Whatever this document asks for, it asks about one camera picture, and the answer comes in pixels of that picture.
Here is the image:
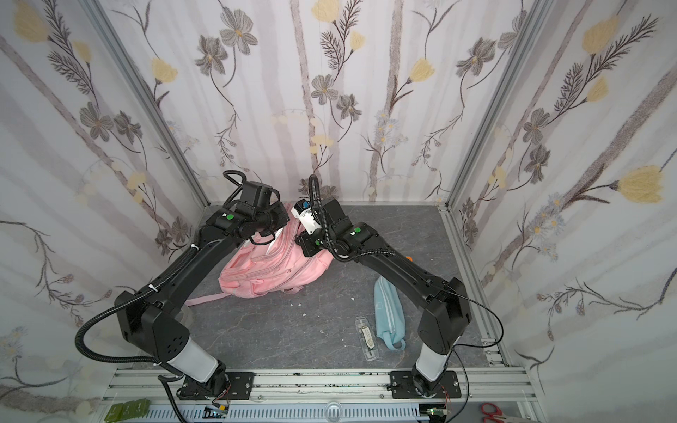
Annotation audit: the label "pink school backpack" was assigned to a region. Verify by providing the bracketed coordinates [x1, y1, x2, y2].
[185, 203, 333, 307]

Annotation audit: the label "light blue pencil case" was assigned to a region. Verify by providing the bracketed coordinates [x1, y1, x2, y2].
[374, 276, 407, 351]

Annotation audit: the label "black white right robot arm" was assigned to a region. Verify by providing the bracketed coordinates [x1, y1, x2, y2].
[294, 174, 494, 398]

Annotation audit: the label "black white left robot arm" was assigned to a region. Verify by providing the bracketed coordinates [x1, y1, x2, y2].
[74, 170, 289, 399]

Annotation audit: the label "clear plastic stapler box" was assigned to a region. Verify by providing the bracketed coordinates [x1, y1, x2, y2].
[355, 317, 380, 362]

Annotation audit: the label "green terminal block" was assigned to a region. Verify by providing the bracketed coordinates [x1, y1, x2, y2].
[104, 398, 151, 423]

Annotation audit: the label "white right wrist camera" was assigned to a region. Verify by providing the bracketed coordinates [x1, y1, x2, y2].
[292, 199, 322, 234]

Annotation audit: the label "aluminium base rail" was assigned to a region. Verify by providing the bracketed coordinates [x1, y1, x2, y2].
[98, 367, 547, 422]

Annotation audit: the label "red handled scissors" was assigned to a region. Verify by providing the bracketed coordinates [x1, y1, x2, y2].
[481, 403, 504, 423]

